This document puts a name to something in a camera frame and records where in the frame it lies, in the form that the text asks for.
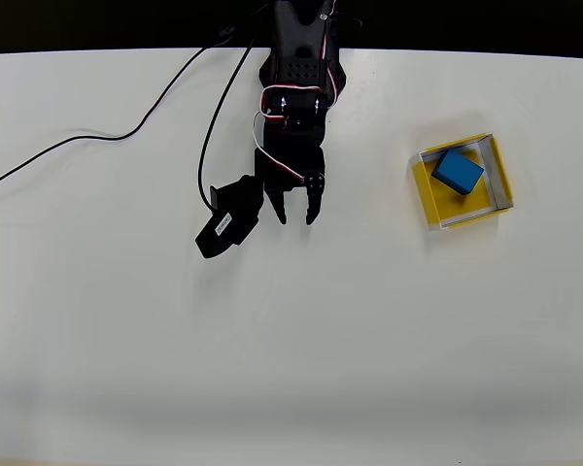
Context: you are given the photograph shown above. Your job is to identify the blue cube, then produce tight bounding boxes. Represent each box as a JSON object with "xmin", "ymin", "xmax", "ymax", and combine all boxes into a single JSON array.
[{"xmin": 430, "ymin": 148, "xmax": 486, "ymax": 197}]

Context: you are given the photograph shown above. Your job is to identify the black camera cable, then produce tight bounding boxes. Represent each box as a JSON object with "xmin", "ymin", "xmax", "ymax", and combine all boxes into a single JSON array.
[{"xmin": 0, "ymin": 21, "xmax": 259, "ymax": 212}]

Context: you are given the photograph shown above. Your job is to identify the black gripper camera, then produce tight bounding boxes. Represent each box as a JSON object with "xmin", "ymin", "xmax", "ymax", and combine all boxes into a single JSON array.
[{"xmin": 194, "ymin": 173, "xmax": 266, "ymax": 260}]

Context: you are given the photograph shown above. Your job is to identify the white red servo wire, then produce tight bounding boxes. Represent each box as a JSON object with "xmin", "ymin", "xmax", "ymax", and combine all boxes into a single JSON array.
[{"xmin": 252, "ymin": 84, "xmax": 323, "ymax": 184}]

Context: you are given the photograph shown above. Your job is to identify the yellow square tray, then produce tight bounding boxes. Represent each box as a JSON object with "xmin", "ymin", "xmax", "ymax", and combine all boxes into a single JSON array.
[{"xmin": 410, "ymin": 132, "xmax": 515, "ymax": 232}]

